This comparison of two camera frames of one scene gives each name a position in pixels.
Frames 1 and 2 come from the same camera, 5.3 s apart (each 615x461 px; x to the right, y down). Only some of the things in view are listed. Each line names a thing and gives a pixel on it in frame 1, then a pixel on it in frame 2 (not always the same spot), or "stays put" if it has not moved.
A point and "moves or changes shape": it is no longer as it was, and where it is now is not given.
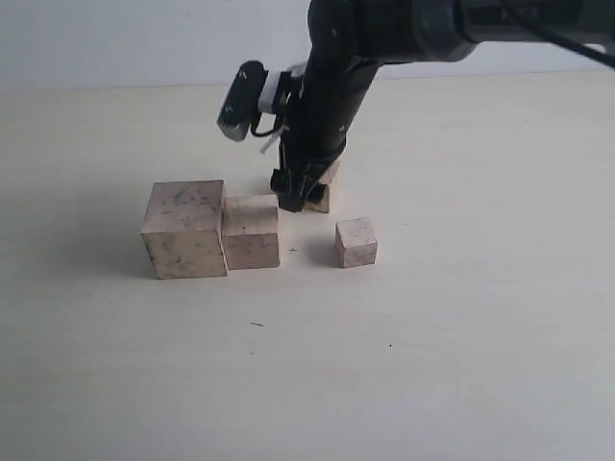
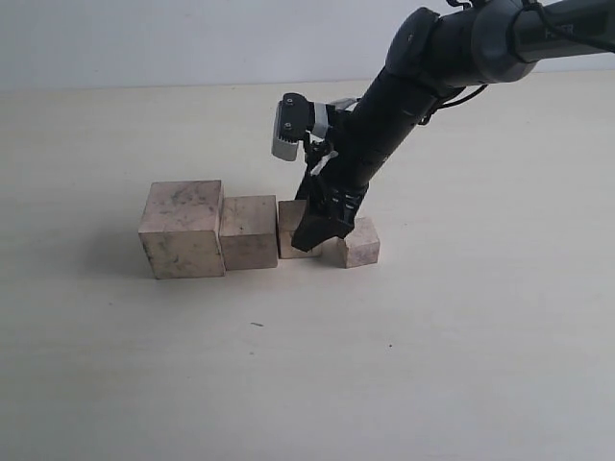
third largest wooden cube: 323,204 moves or changes shape
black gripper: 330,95 → 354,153
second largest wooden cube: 251,231 stays put
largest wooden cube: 184,229 stays put
